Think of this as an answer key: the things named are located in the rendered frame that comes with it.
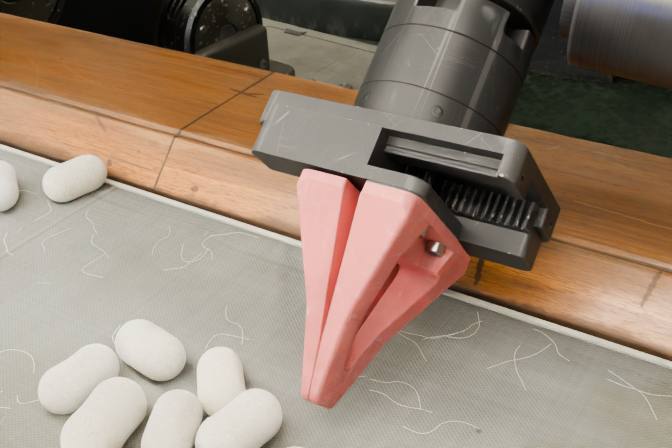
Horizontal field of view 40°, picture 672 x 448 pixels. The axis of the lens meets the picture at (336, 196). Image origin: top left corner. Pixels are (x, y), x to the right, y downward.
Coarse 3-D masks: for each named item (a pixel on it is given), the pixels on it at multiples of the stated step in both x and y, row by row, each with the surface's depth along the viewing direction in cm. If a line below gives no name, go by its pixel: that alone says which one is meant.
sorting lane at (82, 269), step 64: (128, 192) 48; (0, 256) 44; (64, 256) 43; (128, 256) 43; (192, 256) 43; (256, 256) 42; (0, 320) 39; (64, 320) 39; (128, 320) 39; (192, 320) 39; (256, 320) 38; (448, 320) 38; (512, 320) 38; (0, 384) 36; (192, 384) 35; (256, 384) 35; (384, 384) 35; (448, 384) 34; (512, 384) 34; (576, 384) 34; (640, 384) 34
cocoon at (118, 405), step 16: (112, 384) 32; (128, 384) 33; (96, 400) 32; (112, 400) 32; (128, 400) 32; (144, 400) 33; (80, 416) 31; (96, 416) 31; (112, 416) 31; (128, 416) 32; (144, 416) 33; (64, 432) 31; (80, 432) 31; (96, 432) 31; (112, 432) 31; (128, 432) 32
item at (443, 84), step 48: (432, 0) 34; (480, 0) 33; (384, 48) 34; (432, 48) 32; (480, 48) 32; (528, 48) 34; (288, 96) 34; (384, 96) 32; (432, 96) 32; (480, 96) 32; (432, 144) 31; (480, 144) 30; (528, 192) 32
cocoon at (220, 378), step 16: (208, 352) 34; (224, 352) 34; (208, 368) 34; (224, 368) 33; (240, 368) 34; (208, 384) 33; (224, 384) 33; (240, 384) 33; (208, 400) 33; (224, 400) 33
